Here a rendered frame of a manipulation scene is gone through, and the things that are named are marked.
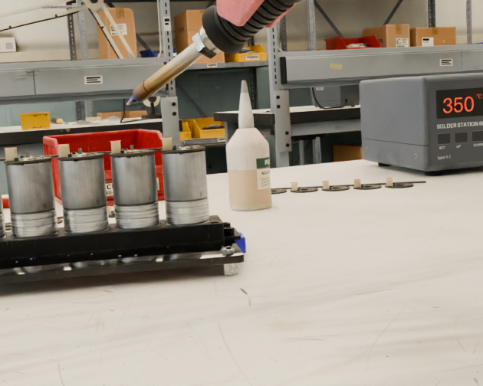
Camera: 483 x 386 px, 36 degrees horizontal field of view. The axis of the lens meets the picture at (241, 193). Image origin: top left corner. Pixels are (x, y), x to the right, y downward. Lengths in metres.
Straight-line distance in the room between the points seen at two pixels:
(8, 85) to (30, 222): 2.23
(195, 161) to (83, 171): 0.06
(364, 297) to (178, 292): 0.09
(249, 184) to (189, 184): 0.17
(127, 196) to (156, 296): 0.08
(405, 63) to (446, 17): 2.77
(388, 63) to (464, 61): 0.36
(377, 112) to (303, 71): 2.10
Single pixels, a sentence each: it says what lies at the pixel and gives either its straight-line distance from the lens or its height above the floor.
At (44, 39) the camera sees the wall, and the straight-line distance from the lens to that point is 4.80.
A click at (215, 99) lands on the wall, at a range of 5.01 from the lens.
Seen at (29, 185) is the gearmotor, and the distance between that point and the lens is 0.41.
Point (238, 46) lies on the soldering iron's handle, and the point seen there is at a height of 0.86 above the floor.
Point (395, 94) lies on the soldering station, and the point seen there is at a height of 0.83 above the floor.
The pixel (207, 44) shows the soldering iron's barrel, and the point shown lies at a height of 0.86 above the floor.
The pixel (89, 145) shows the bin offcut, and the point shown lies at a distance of 0.77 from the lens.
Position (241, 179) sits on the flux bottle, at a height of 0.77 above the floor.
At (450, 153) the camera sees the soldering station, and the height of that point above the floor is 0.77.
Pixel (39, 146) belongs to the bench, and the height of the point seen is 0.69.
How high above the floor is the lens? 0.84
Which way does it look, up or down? 8 degrees down
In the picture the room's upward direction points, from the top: 3 degrees counter-clockwise
